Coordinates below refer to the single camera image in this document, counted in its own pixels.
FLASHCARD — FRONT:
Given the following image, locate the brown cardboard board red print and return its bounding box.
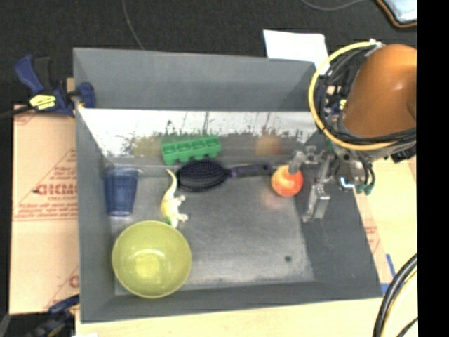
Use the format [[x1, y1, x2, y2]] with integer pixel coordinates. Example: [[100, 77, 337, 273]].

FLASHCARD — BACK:
[[8, 104, 389, 316]]

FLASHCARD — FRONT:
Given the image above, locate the grey metal bin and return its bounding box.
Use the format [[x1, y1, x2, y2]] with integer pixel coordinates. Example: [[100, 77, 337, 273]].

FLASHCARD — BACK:
[[72, 47, 384, 323]]

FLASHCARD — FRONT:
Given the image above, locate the red-orange apple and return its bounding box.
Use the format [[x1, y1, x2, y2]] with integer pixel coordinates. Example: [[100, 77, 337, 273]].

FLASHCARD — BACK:
[[270, 164, 304, 199]]

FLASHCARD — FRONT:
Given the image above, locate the black and purple hairbrush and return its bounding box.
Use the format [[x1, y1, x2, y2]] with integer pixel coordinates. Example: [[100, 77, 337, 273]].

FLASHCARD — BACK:
[[175, 159, 275, 193]]

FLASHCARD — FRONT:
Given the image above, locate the yellow-green toy dinosaur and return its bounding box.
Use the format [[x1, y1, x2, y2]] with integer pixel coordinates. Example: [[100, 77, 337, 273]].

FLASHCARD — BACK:
[[160, 168, 189, 229]]

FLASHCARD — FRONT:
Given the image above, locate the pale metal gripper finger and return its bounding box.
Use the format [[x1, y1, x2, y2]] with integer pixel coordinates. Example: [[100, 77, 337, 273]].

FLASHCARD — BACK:
[[302, 183, 332, 223], [288, 150, 311, 176]]

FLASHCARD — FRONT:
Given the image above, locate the yellow-green bowl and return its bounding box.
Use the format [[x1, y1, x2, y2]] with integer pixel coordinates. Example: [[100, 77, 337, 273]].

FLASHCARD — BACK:
[[111, 220, 193, 299]]

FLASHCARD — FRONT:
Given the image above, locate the blue plastic cup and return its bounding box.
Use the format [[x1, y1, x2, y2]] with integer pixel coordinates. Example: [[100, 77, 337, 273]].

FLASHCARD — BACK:
[[102, 166, 140, 218]]

